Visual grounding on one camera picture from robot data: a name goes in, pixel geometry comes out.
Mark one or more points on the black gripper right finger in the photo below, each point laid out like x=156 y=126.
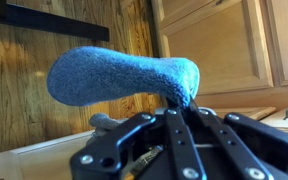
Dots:
x=237 y=147

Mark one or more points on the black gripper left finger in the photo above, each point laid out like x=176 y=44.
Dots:
x=112 y=156

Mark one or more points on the blue towel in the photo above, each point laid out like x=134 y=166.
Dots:
x=87 y=75

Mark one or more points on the wooden adjacent cabinet door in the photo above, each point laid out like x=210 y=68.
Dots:
x=255 y=113

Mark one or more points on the wooden corner cabinet door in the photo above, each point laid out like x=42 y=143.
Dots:
x=284 y=121

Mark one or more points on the grey towel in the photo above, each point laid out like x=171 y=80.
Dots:
x=102 y=124

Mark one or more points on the wooden cabinet door under towel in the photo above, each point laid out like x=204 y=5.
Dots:
x=42 y=161

